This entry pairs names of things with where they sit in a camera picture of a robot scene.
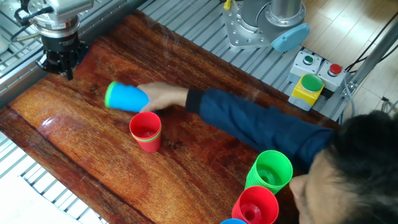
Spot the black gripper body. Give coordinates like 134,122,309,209
41,30,81,57

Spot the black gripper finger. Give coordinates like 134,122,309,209
35,53,74,81
68,42,90,74

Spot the green cup stack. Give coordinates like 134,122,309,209
244,149,294,195

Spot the green plastic cup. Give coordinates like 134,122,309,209
131,129,162,144
104,81,118,109

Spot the yellow box green button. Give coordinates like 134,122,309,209
287,73,326,112

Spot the white paper stack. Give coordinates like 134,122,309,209
0,175,83,224

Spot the white box red button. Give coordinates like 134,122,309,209
316,60,348,93

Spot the grey cable bundle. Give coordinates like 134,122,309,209
341,77,398,124

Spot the red cup stack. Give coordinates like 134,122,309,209
231,185,280,224

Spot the silver metal bracket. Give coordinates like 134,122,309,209
0,0,32,20

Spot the person's right hand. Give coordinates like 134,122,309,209
136,81,190,113

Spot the white box green button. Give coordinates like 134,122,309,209
287,50,323,84

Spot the red plastic cup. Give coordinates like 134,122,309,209
129,111,162,140
135,133,162,154

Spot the glossy wood grain board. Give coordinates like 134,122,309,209
0,11,341,224

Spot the person's head black hair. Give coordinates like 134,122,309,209
289,110,398,224

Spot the grey aluminium post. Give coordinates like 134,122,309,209
341,18,398,98

